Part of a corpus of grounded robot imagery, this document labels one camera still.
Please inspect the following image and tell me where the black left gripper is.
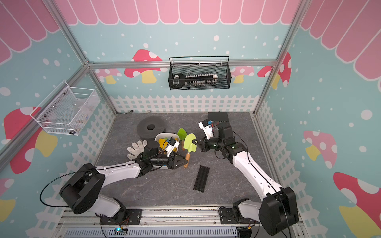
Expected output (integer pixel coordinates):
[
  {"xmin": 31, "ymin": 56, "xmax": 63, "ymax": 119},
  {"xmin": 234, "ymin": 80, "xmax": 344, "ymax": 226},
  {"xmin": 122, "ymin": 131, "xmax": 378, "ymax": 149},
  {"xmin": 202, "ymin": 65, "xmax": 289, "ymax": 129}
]
[{"xmin": 151, "ymin": 151, "xmax": 188, "ymax": 170}]

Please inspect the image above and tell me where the bright green trowel wooden handle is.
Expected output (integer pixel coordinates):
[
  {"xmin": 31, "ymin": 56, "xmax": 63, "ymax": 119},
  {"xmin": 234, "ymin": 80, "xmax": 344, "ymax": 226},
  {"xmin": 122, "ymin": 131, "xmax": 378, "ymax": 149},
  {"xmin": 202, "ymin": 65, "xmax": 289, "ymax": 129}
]
[{"xmin": 177, "ymin": 128, "xmax": 187, "ymax": 146}]

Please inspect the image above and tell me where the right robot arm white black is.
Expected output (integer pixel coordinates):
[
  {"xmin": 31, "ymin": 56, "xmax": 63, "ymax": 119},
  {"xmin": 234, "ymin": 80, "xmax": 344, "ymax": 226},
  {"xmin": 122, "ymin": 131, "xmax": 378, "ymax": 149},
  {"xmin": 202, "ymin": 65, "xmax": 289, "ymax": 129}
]
[{"xmin": 193, "ymin": 120, "xmax": 299, "ymax": 236}]

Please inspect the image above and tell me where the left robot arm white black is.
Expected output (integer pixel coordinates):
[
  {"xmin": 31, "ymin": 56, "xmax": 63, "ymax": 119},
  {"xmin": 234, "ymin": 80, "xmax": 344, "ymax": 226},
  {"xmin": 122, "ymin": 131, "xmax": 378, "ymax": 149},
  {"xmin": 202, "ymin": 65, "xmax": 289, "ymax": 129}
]
[{"xmin": 60, "ymin": 140, "xmax": 187, "ymax": 218}]

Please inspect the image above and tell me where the yellow plastic shovel blue cap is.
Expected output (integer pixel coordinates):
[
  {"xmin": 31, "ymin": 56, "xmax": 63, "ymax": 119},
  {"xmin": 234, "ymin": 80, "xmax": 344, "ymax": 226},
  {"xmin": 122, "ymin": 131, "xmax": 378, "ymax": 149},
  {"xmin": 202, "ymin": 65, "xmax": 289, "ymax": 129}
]
[{"xmin": 158, "ymin": 137, "xmax": 177, "ymax": 150}]

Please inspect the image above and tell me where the white plastic storage box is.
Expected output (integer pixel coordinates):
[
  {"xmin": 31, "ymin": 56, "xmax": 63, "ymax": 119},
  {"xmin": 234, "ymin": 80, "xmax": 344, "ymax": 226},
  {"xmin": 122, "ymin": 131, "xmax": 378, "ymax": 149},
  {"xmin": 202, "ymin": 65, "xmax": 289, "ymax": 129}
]
[{"xmin": 153, "ymin": 135, "xmax": 180, "ymax": 170}]

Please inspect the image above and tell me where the black aluminium extrusion bar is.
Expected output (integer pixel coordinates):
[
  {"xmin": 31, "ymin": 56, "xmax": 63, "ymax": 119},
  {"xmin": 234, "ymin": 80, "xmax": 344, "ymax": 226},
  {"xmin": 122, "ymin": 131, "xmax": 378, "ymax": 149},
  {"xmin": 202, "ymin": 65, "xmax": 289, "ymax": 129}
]
[{"xmin": 193, "ymin": 165, "xmax": 210, "ymax": 192}]

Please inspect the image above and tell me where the white knit work glove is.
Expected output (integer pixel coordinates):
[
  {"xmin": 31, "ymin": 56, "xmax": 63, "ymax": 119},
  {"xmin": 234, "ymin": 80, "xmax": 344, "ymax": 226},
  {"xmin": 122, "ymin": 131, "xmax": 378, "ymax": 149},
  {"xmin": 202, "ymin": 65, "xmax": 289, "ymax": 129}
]
[{"xmin": 127, "ymin": 140, "xmax": 147, "ymax": 160}]

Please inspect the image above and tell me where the small green circuit board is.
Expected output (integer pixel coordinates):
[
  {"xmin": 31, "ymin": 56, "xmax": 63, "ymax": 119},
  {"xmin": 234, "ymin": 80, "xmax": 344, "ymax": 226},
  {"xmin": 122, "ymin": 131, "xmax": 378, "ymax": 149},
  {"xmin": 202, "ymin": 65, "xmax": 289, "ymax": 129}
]
[{"xmin": 113, "ymin": 228, "xmax": 128, "ymax": 236}]

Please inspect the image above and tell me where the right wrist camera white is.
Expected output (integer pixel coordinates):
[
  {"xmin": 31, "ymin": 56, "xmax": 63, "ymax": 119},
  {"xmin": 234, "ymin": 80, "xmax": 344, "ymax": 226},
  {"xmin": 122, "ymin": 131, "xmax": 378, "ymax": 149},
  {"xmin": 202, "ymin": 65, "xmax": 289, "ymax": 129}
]
[{"xmin": 198, "ymin": 119, "xmax": 214, "ymax": 140}]

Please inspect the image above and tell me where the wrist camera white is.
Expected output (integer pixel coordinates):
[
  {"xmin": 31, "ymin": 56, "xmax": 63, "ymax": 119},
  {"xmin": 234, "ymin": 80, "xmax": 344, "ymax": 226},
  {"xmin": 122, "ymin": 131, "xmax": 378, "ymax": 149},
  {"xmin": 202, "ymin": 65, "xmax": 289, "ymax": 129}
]
[
  {"xmin": 164, "ymin": 137, "xmax": 180, "ymax": 157},
  {"xmin": 198, "ymin": 119, "xmax": 214, "ymax": 140}
]

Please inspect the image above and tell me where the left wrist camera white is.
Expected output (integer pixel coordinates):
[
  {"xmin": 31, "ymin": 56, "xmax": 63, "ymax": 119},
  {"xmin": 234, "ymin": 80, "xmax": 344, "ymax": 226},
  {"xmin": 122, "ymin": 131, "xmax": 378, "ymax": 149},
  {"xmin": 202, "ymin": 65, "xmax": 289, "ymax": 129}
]
[{"xmin": 164, "ymin": 137, "xmax": 180, "ymax": 157}]

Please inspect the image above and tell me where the black network switch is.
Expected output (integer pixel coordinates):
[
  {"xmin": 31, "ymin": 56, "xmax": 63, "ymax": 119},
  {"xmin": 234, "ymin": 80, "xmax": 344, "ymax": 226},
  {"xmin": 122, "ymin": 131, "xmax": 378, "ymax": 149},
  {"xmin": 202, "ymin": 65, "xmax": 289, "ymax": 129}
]
[{"xmin": 207, "ymin": 112, "xmax": 229, "ymax": 122}]

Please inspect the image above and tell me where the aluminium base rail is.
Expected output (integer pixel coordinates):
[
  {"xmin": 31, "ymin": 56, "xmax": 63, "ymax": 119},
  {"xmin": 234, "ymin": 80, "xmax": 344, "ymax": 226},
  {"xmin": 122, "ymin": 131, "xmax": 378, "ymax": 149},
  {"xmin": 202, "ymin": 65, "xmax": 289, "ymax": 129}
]
[{"xmin": 56, "ymin": 203, "xmax": 304, "ymax": 238}]

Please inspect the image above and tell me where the black socket set rail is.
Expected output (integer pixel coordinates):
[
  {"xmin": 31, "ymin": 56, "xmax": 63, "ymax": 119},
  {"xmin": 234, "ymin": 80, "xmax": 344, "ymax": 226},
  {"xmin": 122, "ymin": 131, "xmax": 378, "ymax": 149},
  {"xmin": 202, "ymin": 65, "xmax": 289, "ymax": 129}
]
[{"xmin": 172, "ymin": 73, "xmax": 218, "ymax": 89}]

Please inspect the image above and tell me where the black wire mesh wall basket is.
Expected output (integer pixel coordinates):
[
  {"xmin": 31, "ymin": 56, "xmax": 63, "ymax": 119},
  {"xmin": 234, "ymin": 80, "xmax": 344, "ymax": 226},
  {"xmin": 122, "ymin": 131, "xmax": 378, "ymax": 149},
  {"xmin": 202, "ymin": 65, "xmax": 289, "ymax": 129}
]
[{"xmin": 168, "ymin": 56, "xmax": 232, "ymax": 90}]

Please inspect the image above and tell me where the white wire mesh wall basket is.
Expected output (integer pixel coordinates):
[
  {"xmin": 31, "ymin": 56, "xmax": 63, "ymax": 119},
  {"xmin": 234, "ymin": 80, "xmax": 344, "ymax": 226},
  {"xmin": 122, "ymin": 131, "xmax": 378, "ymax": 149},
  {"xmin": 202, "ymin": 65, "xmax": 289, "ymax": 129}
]
[{"xmin": 30, "ymin": 81, "xmax": 101, "ymax": 136}]

